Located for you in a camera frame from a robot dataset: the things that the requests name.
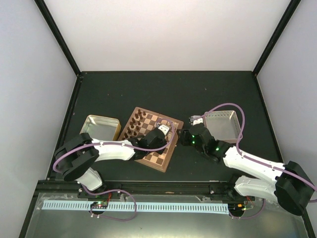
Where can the right metal tray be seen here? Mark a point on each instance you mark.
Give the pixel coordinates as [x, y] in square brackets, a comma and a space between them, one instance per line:
[223, 125]

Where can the black mounting rail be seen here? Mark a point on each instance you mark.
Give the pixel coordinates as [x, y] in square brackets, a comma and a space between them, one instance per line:
[218, 191]

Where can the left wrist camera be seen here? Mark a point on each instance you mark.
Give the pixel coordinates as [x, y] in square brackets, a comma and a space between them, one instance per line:
[165, 129]

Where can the metal tray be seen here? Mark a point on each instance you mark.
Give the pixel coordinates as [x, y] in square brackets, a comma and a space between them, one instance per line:
[101, 128]
[223, 125]

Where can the left metal tray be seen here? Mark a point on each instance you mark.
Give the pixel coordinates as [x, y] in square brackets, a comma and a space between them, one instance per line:
[101, 128]

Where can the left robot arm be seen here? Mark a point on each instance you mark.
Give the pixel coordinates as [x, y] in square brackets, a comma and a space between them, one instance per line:
[74, 160]

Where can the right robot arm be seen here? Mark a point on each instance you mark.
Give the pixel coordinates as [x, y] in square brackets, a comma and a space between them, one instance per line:
[264, 172]

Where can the white slotted cable duct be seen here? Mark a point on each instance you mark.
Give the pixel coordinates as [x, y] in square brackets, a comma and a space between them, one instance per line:
[210, 208]

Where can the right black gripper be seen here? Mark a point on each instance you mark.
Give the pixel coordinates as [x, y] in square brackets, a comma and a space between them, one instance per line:
[184, 137]

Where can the wooden chess board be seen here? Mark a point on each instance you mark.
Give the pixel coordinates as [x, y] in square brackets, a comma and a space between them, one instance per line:
[151, 147]

